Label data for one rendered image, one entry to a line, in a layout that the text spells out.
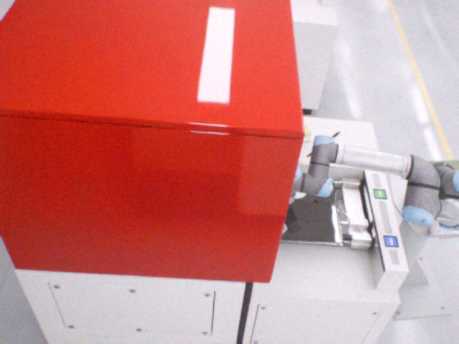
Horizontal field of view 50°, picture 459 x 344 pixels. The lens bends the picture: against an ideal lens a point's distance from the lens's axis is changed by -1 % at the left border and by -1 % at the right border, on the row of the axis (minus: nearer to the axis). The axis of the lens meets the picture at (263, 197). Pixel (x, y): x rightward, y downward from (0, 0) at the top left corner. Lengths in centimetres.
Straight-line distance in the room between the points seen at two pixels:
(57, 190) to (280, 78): 59
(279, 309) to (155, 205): 94
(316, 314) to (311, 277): 16
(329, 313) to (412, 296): 114
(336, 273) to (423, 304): 116
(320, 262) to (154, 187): 106
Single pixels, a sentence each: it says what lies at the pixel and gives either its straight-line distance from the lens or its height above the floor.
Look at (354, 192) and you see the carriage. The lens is 231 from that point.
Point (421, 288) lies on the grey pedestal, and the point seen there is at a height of 1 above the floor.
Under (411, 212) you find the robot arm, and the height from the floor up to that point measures 120.
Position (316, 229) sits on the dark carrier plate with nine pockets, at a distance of 209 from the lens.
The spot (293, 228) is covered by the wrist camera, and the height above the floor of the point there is 104.
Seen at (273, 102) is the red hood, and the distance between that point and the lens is 113.
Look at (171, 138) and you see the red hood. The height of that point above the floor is 177.
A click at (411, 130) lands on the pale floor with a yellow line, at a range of 429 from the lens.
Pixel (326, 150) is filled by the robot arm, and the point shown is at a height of 132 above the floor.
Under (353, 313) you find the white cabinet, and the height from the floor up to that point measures 73.
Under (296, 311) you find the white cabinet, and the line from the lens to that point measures 206.
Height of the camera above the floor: 248
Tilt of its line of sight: 47 degrees down
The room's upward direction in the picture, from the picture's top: 10 degrees clockwise
